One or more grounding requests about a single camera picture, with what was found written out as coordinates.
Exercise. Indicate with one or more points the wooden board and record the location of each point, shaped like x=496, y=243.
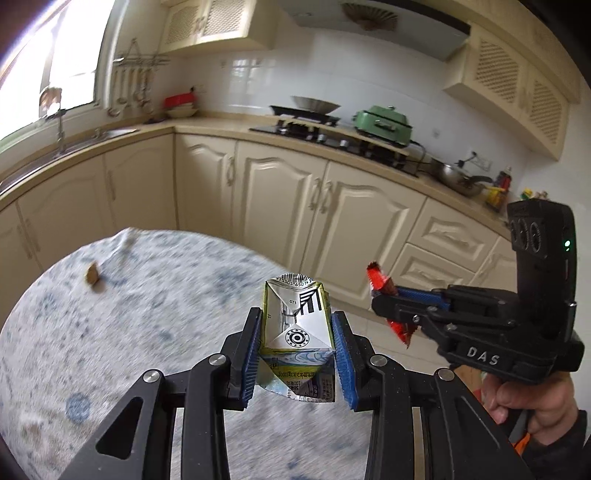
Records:
x=337, y=134

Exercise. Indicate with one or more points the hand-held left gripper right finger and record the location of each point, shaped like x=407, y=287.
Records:
x=347, y=364

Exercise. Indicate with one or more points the green electric pot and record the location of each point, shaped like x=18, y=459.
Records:
x=383, y=124

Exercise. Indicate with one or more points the cream base cabinet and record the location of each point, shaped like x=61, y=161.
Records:
x=277, y=194

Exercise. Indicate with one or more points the person's right hand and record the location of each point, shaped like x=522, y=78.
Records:
x=540, y=406

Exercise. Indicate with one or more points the cream lattice wall cabinet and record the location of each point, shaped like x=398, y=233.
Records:
x=207, y=23
x=512, y=87

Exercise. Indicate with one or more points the metal faucet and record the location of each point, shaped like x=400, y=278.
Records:
x=60, y=134

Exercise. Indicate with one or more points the beige crumpled scrap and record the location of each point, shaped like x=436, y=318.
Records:
x=92, y=273

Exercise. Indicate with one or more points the grey range hood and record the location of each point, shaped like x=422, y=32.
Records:
x=392, y=27

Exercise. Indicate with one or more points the hanging metal kitchen utensil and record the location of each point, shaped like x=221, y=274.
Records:
x=124, y=92
x=147, y=99
x=138, y=90
x=114, y=108

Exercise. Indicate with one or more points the red yellow seasoning bottles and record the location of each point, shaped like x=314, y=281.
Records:
x=499, y=189

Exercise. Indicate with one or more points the black gas stove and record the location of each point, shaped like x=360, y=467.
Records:
x=351, y=145

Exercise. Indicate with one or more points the white wall socket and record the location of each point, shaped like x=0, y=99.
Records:
x=481, y=160

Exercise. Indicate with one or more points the round table, marbled cloth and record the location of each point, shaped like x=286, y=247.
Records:
x=138, y=332

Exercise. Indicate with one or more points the white bowl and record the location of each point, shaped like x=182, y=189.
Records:
x=182, y=113

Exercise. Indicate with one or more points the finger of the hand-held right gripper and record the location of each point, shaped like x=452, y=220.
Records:
x=422, y=295
x=406, y=311

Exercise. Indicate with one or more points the stainless steel double sink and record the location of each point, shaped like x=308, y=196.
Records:
x=69, y=147

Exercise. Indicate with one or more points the black baking tray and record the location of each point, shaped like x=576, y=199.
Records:
x=300, y=115

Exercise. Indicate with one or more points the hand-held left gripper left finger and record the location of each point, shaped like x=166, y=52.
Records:
x=247, y=360

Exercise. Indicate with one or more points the red lidded container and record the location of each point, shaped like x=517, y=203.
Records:
x=180, y=100

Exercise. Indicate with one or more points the metal wok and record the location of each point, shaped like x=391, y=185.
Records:
x=459, y=177

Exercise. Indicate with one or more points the white framed window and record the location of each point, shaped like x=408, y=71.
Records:
x=46, y=55

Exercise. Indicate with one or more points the crushed milk carton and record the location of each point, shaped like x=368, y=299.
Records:
x=295, y=332

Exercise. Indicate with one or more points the person's right forearm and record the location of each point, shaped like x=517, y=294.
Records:
x=563, y=452

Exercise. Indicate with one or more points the metal utensil wall rack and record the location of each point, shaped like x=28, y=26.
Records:
x=138, y=57

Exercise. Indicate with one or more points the red snack wrapper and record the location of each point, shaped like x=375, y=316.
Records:
x=379, y=279

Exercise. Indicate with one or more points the brown folding fan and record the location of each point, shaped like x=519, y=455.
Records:
x=369, y=16

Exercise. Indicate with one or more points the metal bowl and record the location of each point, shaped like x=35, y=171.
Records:
x=316, y=104

